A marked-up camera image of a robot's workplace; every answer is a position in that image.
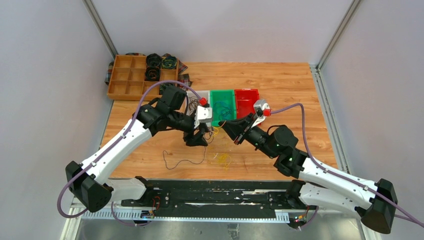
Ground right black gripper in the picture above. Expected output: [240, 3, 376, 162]
[218, 112, 277, 159]

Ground dark blue wire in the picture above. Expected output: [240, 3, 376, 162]
[162, 130, 216, 170]

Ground yellow wire tangle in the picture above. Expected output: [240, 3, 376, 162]
[206, 124, 233, 171]

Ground brown wire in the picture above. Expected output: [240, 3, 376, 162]
[187, 96, 210, 117]

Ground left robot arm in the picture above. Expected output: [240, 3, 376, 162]
[65, 80, 213, 213]

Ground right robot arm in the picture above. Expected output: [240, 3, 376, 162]
[219, 113, 398, 234]

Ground green plastic bin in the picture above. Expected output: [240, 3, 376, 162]
[210, 89, 237, 127]

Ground red plastic bin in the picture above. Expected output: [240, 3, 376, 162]
[234, 89, 260, 119]

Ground white plastic bin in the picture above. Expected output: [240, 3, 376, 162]
[184, 90, 211, 118]

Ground rolled green cloth bottom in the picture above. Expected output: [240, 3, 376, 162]
[159, 81, 175, 95]

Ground rolled green cloth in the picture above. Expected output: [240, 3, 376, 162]
[162, 55, 178, 70]
[159, 81, 175, 95]

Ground plaid cloth under tray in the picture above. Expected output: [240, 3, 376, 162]
[104, 52, 194, 92]

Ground rolled dark cloth middle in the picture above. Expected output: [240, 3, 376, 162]
[144, 66, 161, 82]

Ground rolled dark cloth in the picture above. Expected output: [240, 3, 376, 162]
[144, 66, 161, 82]
[146, 53, 163, 69]

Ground rolled green cloth top right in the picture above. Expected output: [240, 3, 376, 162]
[162, 55, 178, 70]

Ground wooden compartment tray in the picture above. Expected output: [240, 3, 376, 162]
[106, 54, 180, 102]

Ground rolled dark cloth top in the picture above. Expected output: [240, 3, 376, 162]
[146, 53, 163, 69]

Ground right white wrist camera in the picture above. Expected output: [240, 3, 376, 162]
[252, 99, 271, 127]

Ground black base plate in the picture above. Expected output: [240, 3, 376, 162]
[121, 179, 316, 220]

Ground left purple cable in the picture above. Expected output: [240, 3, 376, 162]
[56, 80, 208, 228]

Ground purple cable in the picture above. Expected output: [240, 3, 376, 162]
[269, 102, 424, 230]
[56, 80, 208, 228]

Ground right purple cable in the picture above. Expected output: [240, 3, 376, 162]
[269, 102, 424, 230]

